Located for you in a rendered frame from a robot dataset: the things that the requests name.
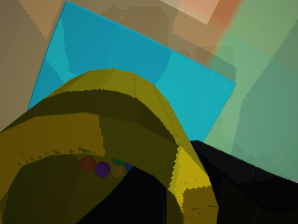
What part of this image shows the yellow cup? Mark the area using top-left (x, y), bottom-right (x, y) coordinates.
top-left (0, 68), bottom-right (218, 224)

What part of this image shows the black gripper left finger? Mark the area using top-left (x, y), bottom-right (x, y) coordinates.
top-left (76, 167), bottom-right (166, 224)

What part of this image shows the purple marble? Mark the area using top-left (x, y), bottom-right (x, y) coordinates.
top-left (94, 163), bottom-right (110, 177)

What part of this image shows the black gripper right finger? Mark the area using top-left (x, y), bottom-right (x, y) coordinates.
top-left (190, 140), bottom-right (298, 224)

